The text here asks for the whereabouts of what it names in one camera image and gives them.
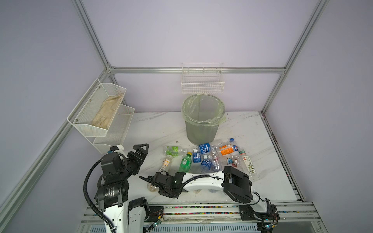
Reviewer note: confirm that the white mesh upper shelf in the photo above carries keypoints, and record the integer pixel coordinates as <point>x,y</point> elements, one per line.
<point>94,115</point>

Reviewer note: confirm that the orange label bottle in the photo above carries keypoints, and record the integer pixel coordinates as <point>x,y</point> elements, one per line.
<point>228,149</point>

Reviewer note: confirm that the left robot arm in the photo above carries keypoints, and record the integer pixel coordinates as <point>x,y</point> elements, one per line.
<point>111,202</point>

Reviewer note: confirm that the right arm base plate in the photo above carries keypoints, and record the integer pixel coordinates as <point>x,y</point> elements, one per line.
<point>248,213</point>

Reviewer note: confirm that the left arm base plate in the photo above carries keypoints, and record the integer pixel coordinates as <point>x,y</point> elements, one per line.
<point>156,212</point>

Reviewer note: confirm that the round bottle red label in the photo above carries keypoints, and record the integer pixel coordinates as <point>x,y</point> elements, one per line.
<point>152,187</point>

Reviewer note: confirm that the beige cloth in shelf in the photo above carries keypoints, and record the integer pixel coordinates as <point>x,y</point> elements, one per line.
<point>107,111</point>

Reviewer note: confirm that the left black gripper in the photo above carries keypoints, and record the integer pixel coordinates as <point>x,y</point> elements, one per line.
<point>138,159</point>

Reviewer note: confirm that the white mesh shelf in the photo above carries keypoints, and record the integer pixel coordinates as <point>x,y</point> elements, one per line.
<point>117,131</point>
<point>94,115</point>

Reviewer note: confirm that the mesh waste bin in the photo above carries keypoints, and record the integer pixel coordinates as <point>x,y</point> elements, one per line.
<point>201,134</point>

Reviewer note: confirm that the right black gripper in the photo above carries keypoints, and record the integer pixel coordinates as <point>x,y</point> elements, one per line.
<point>166,193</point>

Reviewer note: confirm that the clear bottle yellow label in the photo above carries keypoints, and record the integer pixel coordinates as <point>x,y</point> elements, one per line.
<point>166,164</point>

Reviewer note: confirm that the white mesh lower shelf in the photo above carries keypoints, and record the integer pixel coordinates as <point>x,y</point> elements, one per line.
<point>117,131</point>

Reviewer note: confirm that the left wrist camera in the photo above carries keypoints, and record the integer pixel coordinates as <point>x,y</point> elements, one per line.
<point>118,149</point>

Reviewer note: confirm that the crushed bottle green label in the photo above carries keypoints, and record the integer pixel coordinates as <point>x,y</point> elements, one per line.
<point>174,151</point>

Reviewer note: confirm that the red label crushed bottle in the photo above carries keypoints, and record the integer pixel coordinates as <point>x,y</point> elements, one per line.
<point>234,161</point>

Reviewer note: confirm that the clear crushed bottle purple print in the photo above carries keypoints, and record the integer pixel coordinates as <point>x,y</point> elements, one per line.
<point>216,164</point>

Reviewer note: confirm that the white wire wall basket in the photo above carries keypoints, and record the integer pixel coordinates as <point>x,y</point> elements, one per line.
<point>202,78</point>

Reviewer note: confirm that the green soda bottle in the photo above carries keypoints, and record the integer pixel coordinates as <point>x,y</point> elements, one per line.
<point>186,162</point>

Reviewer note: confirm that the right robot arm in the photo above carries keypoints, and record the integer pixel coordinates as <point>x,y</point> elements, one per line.
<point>231,181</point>

